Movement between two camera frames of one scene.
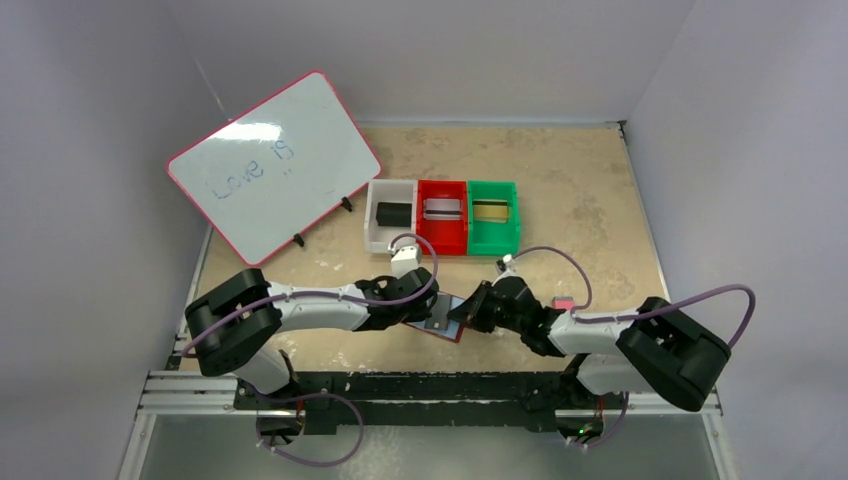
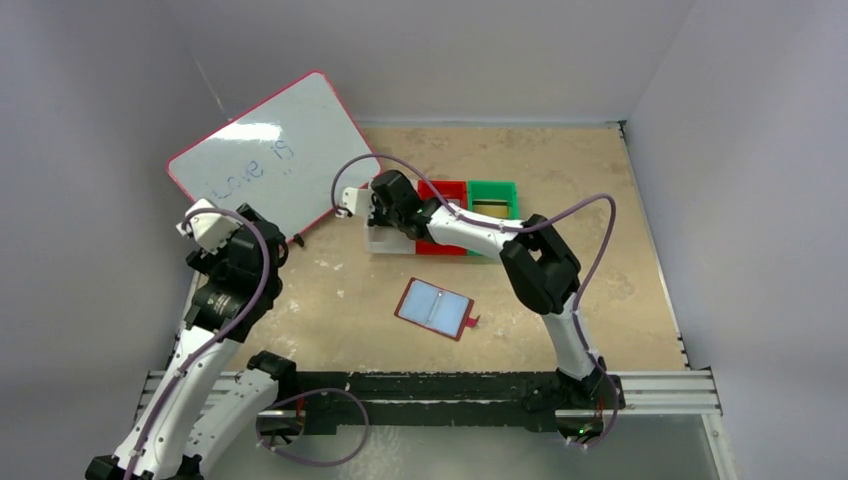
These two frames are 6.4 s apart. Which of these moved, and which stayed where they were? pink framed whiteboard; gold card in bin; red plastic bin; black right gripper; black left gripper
Moved: black right gripper; black left gripper
Stayed: gold card in bin; red plastic bin; pink framed whiteboard
